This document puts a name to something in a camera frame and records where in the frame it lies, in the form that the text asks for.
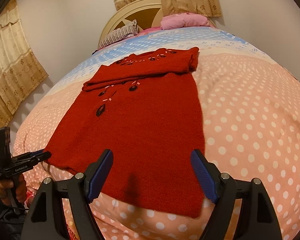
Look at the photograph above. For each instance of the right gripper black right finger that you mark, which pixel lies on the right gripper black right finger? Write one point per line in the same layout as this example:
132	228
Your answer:
257	218

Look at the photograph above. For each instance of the red knitted sweater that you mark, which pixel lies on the red knitted sweater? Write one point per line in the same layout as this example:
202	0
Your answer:
145	109

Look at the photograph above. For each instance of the person's left hand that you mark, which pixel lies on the person's left hand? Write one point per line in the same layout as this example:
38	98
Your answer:
19	184

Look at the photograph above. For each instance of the beige side curtain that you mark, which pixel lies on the beige side curtain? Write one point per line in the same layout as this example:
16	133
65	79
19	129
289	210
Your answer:
20	71

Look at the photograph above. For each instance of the striped pillow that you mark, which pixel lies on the striped pillow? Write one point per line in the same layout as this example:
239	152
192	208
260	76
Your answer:
129	30

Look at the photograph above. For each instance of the pink bed sheet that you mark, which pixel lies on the pink bed sheet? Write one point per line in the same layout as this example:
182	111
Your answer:
148	31

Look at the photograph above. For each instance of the cream wooden headboard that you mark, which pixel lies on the cream wooden headboard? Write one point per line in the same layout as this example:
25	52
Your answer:
148	14

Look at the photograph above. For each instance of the pink folded blanket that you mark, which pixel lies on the pink folded blanket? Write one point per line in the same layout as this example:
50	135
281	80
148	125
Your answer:
184	20

